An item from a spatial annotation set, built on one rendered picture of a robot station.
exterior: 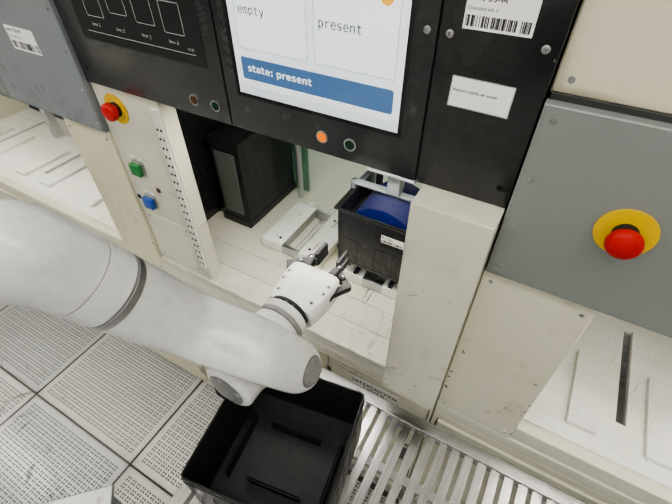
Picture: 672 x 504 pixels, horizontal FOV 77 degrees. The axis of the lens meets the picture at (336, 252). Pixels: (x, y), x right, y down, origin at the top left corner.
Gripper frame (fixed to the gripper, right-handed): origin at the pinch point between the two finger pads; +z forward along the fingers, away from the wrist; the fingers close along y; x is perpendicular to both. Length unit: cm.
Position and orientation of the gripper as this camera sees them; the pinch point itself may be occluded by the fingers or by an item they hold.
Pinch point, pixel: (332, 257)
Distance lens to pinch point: 81.6
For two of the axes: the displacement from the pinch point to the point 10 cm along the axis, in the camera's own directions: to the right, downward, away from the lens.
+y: 8.7, 3.4, -3.5
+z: 4.9, -6.1, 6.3
